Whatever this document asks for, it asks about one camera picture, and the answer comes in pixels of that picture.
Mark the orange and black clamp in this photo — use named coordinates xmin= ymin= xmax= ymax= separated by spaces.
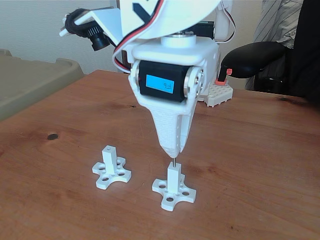
xmin=215 ymin=64 xmax=234 ymax=87

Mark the black office chair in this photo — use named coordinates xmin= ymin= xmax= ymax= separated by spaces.
xmin=221 ymin=0 xmax=320 ymax=106

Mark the beige plastic container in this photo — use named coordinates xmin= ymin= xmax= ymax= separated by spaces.
xmin=0 ymin=48 xmax=85 ymax=123

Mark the white perforated base plate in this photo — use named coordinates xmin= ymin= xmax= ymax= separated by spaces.
xmin=198 ymin=81 xmax=234 ymax=108

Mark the dark brown wooden post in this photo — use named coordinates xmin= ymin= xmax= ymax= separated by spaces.
xmin=121 ymin=49 xmax=133 ymax=75

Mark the white cross-base post stand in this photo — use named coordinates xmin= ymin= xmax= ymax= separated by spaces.
xmin=91 ymin=145 xmax=133 ymax=190
xmin=151 ymin=163 xmax=197 ymax=213

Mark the red white black servo cable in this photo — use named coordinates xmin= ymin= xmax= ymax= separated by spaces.
xmin=219 ymin=0 xmax=237 ymax=44
xmin=112 ymin=0 xmax=166 ymax=75

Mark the white camera bracket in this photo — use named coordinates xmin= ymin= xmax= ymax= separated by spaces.
xmin=59 ymin=6 xmax=125 ymax=42

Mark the small black camera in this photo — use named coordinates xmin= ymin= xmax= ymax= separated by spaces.
xmin=86 ymin=26 xmax=110 ymax=52

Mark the black fuzzy strap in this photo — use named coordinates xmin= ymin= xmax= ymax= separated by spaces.
xmin=64 ymin=8 xmax=95 ymax=38

